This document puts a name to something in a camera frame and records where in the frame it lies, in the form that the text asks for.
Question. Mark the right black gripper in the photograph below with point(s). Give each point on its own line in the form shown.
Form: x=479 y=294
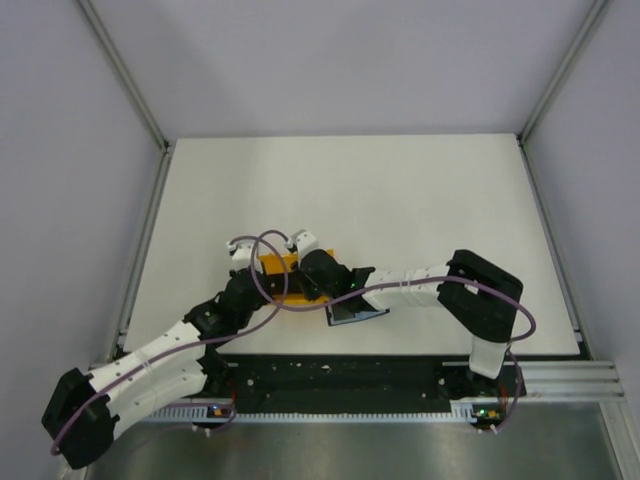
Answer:
x=296 y=270

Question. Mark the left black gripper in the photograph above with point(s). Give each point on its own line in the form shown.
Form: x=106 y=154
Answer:
x=266 y=294

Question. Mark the black credit card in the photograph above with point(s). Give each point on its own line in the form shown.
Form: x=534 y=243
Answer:
x=341 y=315

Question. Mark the yellow plastic bin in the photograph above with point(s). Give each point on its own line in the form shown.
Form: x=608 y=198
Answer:
x=286 y=285

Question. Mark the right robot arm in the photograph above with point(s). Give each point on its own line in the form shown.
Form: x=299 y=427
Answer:
x=482 y=297

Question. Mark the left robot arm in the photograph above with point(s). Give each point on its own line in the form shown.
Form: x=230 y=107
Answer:
x=88 y=411

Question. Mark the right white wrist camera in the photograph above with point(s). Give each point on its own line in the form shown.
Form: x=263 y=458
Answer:
x=302 y=243

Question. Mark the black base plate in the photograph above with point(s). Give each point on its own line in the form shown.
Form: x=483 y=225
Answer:
x=261 y=383

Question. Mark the grey cable duct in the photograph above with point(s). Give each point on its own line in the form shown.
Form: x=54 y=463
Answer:
x=457 y=413

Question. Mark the left aluminium frame post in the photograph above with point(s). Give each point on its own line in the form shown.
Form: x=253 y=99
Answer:
x=122 y=73

